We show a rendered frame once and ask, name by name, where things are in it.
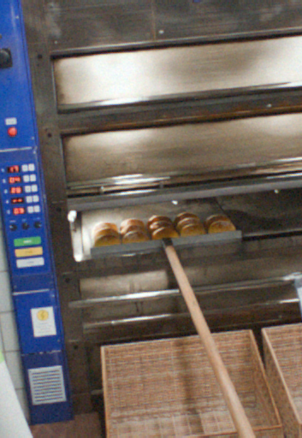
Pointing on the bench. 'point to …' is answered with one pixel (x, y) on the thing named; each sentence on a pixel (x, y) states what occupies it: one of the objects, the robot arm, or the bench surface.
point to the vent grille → (47, 385)
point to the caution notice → (44, 322)
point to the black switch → (2, 57)
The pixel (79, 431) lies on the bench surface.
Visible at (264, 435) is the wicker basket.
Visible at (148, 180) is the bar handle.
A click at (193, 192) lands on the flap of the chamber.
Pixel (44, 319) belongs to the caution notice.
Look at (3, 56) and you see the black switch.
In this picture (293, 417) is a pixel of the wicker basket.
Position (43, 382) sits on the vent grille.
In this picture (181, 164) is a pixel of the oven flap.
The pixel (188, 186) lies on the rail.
